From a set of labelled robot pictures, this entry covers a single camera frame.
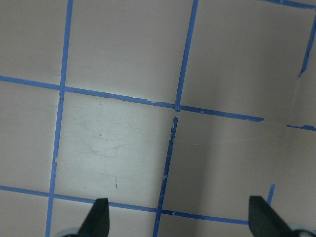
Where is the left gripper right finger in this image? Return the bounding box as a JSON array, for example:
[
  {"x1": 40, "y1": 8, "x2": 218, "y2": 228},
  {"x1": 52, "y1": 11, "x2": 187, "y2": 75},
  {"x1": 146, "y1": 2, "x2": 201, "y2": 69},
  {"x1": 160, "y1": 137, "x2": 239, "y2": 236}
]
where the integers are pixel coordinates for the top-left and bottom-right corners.
[{"x1": 248, "y1": 196, "x2": 299, "y2": 237}]

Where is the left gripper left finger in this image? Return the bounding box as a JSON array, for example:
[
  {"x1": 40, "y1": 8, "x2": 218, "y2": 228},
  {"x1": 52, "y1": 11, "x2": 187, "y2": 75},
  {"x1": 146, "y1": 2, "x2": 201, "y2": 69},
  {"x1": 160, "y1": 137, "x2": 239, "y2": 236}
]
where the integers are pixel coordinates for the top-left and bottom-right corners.
[{"x1": 76, "y1": 198, "x2": 110, "y2": 237}]

